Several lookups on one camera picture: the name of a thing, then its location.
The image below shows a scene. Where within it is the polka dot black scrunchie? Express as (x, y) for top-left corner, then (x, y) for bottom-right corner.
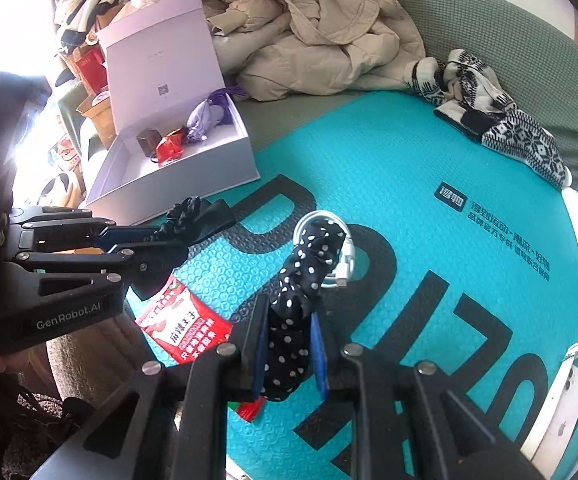
(261, 210), (355, 402)

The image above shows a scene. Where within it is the large red snack packet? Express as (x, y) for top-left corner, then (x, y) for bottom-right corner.
(136, 275), (233, 364)

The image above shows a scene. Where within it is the white usb cable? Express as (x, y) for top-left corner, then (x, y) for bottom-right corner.
(292, 209), (357, 290)

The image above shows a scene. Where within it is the small red candy packet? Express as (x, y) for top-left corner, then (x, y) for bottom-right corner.
(155, 133), (184, 166)

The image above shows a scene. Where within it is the small smoky plastic box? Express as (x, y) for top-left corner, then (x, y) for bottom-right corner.
(136, 129), (162, 159)

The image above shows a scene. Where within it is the purple drawstring pouch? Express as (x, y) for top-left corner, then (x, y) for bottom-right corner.
(185, 100), (224, 144)

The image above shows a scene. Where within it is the white open gift box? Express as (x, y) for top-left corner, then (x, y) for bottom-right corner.
(85, 0), (260, 224)

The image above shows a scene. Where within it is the small brown cardboard box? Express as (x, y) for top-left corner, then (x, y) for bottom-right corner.
(77, 90), (116, 148)

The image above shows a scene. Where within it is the red paper box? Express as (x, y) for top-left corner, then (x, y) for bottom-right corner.
(73, 44), (108, 96)

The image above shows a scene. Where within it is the white iphone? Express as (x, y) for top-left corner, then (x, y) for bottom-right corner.
(521, 342), (578, 479)

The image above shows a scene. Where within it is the beige puffer jacket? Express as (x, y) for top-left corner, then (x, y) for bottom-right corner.
(207, 0), (426, 102)

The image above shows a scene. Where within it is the black white knit scarf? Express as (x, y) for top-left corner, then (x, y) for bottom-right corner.
(405, 49), (572, 190)

